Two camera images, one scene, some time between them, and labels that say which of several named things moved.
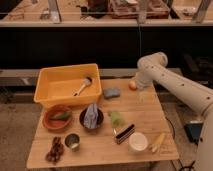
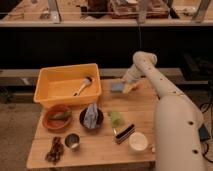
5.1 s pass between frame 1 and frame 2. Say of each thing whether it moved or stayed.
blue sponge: moved
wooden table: stayed
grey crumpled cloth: stayed
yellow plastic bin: stayed
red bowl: stayed
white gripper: moved
